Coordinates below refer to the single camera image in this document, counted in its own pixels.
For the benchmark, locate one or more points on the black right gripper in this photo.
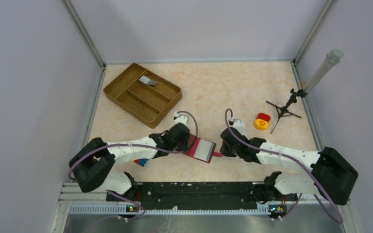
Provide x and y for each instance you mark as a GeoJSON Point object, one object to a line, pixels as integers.
{"type": "Point", "coordinates": [226, 152]}

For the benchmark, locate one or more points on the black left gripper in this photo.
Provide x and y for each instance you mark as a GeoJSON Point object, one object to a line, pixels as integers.
{"type": "Point", "coordinates": [185, 143]}

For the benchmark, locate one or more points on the red leather card holder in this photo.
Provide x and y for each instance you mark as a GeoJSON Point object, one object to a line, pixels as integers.
{"type": "Point", "coordinates": [201, 150]}

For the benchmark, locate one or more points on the brown woven divided tray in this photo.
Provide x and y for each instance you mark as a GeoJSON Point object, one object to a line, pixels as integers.
{"type": "Point", "coordinates": [148, 104]}

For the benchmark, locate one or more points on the grey credit cards stack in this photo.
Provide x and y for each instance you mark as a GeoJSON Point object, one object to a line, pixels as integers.
{"type": "Point", "coordinates": [148, 81]}

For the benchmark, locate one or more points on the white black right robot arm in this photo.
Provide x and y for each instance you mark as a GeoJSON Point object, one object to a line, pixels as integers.
{"type": "Point", "coordinates": [324, 172]}

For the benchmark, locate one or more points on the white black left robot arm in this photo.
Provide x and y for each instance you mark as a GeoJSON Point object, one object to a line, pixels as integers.
{"type": "Point", "coordinates": [94, 166]}

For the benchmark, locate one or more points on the yellow red emergency stop button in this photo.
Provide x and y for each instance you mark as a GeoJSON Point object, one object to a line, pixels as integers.
{"type": "Point", "coordinates": [262, 121]}

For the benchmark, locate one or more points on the yellow red blue toy block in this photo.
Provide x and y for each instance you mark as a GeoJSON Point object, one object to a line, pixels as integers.
{"type": "Point", "coordinates": [141, 162]}

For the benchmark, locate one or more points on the black mini tripod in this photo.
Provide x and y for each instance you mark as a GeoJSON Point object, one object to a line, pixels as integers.
{"type": "Point", "coordinates": [283, 111]}

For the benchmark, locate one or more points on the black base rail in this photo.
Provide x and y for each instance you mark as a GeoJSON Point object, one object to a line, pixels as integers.
{"type": "Point", "coordinates": [205, 195]}

